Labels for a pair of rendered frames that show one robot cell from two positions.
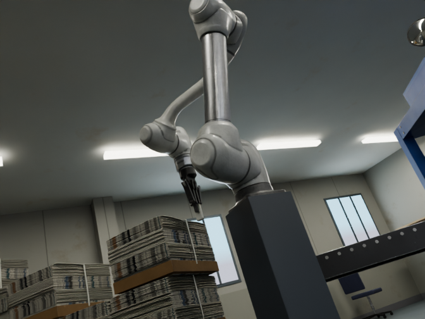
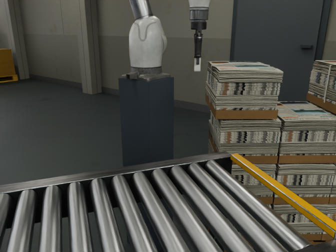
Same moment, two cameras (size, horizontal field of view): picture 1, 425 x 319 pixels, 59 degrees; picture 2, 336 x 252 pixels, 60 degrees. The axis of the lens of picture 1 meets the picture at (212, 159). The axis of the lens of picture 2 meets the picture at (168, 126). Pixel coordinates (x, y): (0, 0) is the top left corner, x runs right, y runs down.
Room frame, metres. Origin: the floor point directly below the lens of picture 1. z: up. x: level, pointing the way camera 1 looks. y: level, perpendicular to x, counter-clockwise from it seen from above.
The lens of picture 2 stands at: (2.87, -0.56, 1.24)
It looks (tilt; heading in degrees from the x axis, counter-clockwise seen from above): 19 degrees down; 158
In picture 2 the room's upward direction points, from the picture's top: straight up
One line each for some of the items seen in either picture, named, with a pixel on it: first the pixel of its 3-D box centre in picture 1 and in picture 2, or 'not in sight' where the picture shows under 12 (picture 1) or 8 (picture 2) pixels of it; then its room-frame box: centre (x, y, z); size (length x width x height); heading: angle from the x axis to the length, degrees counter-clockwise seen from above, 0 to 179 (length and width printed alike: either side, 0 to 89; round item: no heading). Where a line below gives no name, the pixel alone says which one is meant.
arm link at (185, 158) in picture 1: (185, 164); (198, 14); (1.55, 0.12, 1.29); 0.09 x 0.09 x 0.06
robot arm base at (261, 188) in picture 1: (258, 197); (143, 72); (1.47, -0.13, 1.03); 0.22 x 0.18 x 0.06; 121
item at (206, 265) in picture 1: (183, 276); (242, 110); (1.74, 0.28, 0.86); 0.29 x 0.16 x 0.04; 69
